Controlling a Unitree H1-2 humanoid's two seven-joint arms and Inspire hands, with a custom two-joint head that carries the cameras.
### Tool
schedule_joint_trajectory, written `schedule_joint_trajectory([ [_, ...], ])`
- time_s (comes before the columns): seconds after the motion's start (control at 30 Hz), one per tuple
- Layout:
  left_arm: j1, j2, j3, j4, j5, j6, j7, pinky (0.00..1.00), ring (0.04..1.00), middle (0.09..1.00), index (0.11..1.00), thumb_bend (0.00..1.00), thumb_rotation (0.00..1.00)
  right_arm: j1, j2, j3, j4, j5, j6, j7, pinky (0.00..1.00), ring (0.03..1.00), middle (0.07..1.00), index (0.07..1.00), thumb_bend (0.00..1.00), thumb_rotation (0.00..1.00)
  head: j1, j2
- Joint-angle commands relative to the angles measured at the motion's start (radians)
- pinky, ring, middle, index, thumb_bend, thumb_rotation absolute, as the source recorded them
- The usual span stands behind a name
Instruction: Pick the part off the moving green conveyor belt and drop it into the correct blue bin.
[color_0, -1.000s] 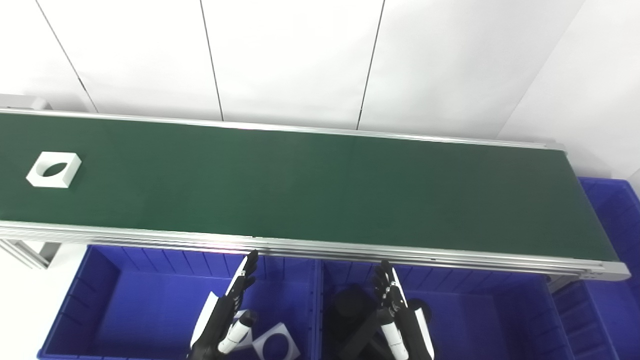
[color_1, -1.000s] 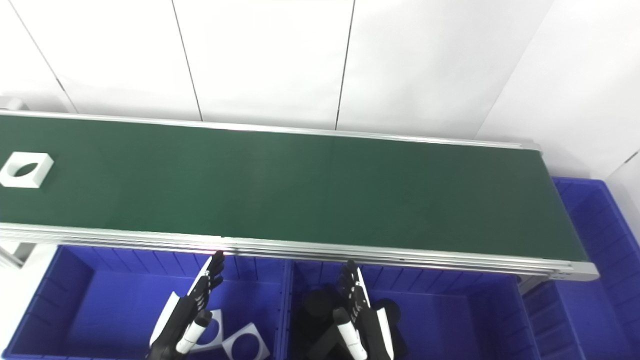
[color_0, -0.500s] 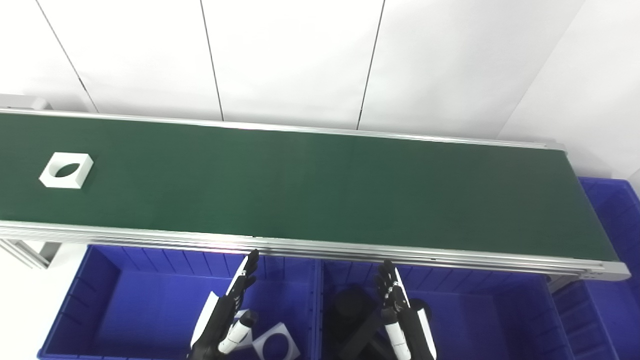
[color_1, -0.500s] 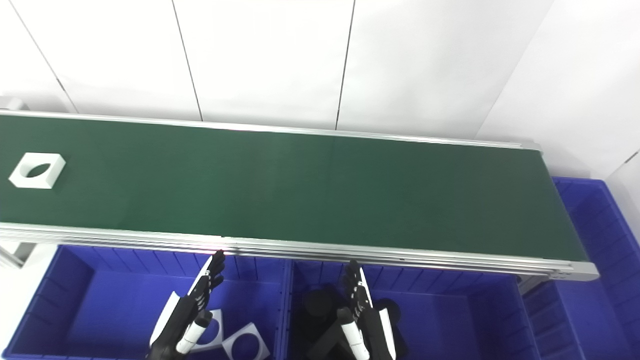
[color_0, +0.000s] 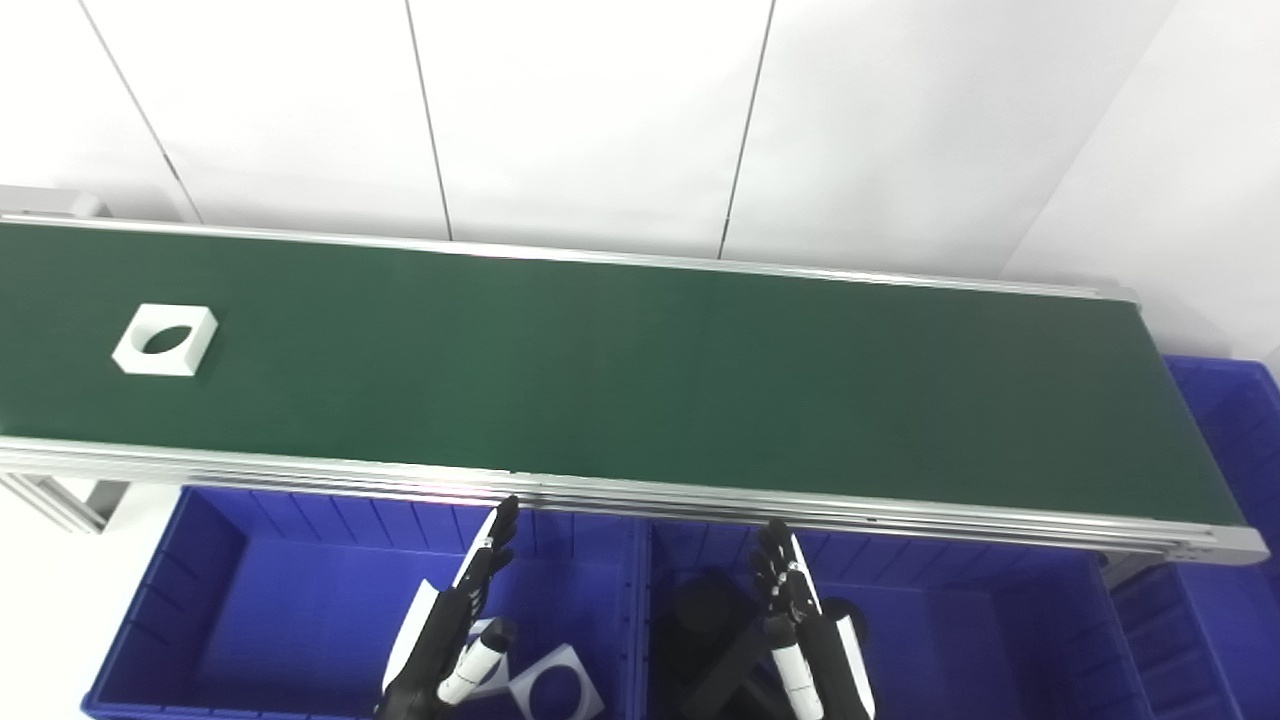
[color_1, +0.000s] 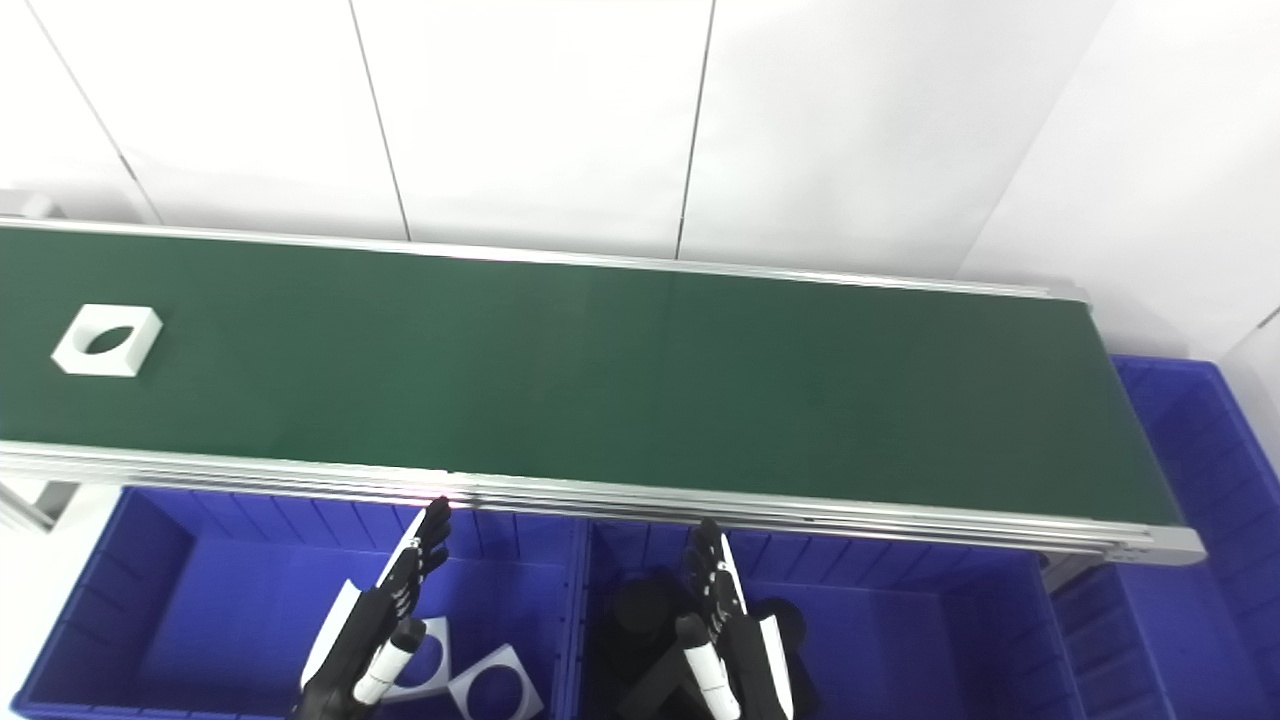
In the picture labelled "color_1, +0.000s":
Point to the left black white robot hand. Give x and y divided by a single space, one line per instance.
350 660

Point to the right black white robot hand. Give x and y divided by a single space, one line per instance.
750 670

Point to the black cylinder part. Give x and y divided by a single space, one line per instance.
645 610

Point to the blue bin with white parts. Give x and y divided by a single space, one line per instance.
220 610

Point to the blue bin with black parts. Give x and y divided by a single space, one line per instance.
900 650

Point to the green conveyor belt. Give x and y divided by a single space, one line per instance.
800 525
600 380

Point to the aluminium conveyor leg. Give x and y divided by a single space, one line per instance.
35 505
1065 575

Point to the empty blue bin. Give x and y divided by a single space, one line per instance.
1190 640

